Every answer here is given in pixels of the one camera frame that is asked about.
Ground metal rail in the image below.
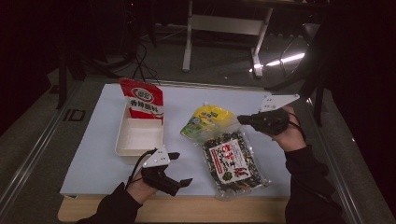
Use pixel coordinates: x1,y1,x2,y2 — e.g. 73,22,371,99
306,97,365,224
0,81,82,216

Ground red seasoning packet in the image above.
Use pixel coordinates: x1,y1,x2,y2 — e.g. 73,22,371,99
119,77,165,120

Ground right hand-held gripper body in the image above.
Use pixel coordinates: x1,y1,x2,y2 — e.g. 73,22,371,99
253,93,301,136

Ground clear dried seaweed packet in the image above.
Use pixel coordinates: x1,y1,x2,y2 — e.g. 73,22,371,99
200,130,271,201

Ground black metal stand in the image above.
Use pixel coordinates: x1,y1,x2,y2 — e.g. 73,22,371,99
55,52,124,110

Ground yellow sauce pouch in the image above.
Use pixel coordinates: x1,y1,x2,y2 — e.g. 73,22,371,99
179,101,235,144

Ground person's left hand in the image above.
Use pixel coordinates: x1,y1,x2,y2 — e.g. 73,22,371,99
125,174,158,204

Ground right hand-held gripper cable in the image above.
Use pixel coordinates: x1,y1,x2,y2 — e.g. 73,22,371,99
288,111,307,143

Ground white metal desk frame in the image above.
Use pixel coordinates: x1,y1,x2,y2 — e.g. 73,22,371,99
181,0,275,78

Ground light blue mat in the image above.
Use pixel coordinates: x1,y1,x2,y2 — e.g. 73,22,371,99
59,83,305,198

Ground left hand-held gripper cable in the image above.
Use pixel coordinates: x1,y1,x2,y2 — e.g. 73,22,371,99
124,147,158,190

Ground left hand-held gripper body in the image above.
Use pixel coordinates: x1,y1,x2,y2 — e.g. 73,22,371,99
140,147,182,198

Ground person's right hand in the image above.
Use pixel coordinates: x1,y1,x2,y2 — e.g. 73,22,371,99
270,105,307,153

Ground black floor cables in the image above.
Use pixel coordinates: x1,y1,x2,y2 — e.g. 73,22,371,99
130,40,162,86

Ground white divided container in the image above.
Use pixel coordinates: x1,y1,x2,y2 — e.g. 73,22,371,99
114,102,166,165

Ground hand-held gripper cable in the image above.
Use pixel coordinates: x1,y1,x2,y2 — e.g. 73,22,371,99
124,147,158,190
288,111,307,143

